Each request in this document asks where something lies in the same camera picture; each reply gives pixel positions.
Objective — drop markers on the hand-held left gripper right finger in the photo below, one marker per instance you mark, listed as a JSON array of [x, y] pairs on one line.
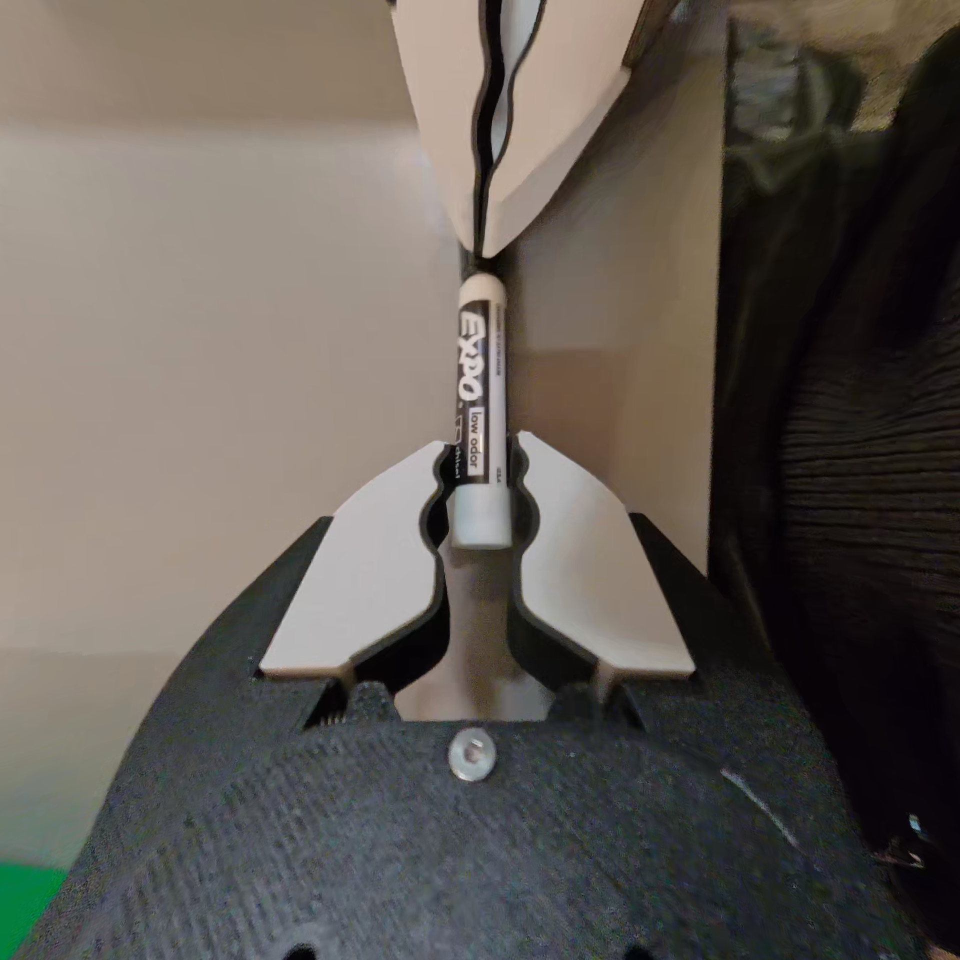
[[600, 585]]

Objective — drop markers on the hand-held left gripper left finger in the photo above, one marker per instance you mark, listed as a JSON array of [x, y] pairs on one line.
[[352, 585]]

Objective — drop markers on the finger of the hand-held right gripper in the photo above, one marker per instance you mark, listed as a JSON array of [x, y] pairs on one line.
[[442, 90], [562, 97]]

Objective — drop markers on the black dry-erase marker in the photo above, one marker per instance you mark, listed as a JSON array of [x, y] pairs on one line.
[[480, 390]]

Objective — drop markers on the green plastic bin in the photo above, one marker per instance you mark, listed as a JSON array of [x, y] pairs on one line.
[[26, 915]]

